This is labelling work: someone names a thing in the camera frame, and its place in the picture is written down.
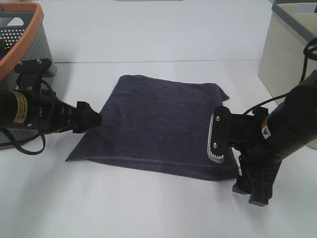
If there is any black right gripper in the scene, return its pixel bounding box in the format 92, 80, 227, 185
229, 108, 285, 206

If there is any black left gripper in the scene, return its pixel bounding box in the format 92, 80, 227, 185
55, 101, 102, 133

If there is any dark grey towel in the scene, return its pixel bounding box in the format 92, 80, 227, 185
67, 75, 238, 181

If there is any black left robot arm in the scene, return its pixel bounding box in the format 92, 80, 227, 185
0, 90, 102, 134

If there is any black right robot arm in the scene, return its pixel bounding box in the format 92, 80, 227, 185
230, 71, 317, 207

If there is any grey basket with orange rim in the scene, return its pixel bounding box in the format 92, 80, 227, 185
0, 2, 53, 155

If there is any beige basket with grey rim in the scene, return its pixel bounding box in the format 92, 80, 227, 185
257, 0, 317, 149

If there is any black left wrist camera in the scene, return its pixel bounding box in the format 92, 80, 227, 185
14, 59, 57, 93

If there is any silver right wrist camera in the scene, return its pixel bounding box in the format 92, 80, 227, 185
207, 106, 231, 164

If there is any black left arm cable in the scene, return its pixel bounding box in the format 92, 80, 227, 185
0, 79, 60, 155

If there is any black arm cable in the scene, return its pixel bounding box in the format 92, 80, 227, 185
0, 79, 60, 155
242, 37, 317, 117

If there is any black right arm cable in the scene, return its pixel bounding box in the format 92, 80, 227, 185
242, 37, 317, 117

